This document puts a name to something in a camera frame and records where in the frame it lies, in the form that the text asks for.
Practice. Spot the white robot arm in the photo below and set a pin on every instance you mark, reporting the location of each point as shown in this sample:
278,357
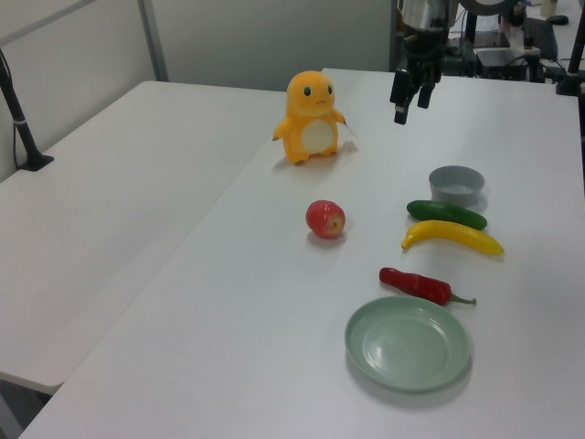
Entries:
425,13

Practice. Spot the black electronic device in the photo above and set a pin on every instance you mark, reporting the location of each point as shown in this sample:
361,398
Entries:
503,61

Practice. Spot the red chili pepper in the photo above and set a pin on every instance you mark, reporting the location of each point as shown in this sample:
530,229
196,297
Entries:
416,284

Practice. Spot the black computer mouse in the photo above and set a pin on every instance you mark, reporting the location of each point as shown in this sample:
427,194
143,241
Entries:
557,19

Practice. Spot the orange plush toy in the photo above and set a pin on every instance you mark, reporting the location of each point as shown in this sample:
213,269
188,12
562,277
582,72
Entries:
311,119

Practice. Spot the green cucumber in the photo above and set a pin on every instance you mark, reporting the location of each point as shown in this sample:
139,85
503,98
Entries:
445,214

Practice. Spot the black pole with base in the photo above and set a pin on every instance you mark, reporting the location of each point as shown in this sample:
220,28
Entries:
20,125

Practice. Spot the black keyboard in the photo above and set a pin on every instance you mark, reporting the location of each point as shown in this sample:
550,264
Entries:
541,36

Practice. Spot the pale green plate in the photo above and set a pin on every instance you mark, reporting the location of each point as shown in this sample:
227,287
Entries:
407,345

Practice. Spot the red apple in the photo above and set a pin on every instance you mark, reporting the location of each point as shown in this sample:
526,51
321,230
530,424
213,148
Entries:
325,219

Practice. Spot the black stand with clamp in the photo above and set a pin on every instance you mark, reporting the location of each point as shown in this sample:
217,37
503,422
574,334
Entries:
571,78

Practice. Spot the yellow banana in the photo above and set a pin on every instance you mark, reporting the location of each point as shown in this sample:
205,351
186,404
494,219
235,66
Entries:
452,234

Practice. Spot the gray round bowl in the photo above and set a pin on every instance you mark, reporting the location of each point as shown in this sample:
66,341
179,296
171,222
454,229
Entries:
454,192

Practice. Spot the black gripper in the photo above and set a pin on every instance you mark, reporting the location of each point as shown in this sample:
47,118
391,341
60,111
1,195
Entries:
422,50

